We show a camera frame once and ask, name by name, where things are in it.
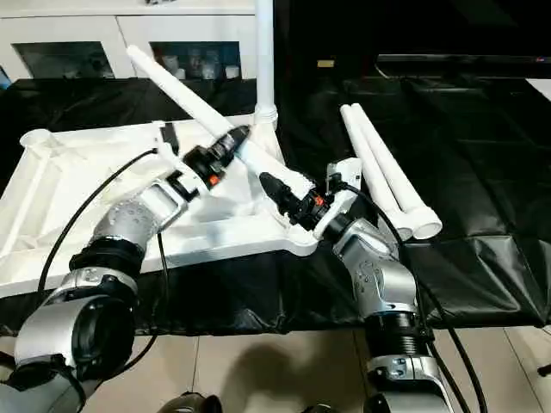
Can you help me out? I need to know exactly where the white plastic table leg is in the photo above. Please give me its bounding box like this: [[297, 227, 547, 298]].
[[349, 102, 443, 241], [339, 103, 414, 241], [126, 45, 313, 194], [254, 0, 277, 126]]

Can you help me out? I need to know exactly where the white plastic table top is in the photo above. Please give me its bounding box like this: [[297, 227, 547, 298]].
[[0, 114, 322, 298]]

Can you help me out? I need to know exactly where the black mat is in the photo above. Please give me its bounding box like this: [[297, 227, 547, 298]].
[[0, 77, 551, 335]]

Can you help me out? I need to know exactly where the white cabinet with glass doors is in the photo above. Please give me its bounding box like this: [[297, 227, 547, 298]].
[[0, 0, 255, 81]]

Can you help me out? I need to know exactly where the white flat board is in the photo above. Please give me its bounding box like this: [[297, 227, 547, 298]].
[[525, 78, 551, 101]]

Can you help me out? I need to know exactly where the grey robot torso cover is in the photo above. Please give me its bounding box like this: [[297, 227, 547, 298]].
[[0, 352, 87, 413]]

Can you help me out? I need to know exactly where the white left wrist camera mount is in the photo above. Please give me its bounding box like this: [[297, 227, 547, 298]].
[[152, 120, 203, 203]]

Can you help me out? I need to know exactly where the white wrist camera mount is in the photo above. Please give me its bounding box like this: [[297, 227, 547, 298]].
[[152, 120, 203, 203], [312, 157, 362, 240]]

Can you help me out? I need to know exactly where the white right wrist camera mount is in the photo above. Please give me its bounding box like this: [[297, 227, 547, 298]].
[[312, 157, 362, 240]]

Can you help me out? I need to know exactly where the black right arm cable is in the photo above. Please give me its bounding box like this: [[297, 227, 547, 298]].
[[326, 174, 490, 413]]

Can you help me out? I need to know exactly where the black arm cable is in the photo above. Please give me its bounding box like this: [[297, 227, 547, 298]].
[[326, 174, 490, 413], [37, 145, 171, 375]]

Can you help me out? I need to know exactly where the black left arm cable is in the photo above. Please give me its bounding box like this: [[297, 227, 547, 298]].
[[37, 145, 171, 375]]

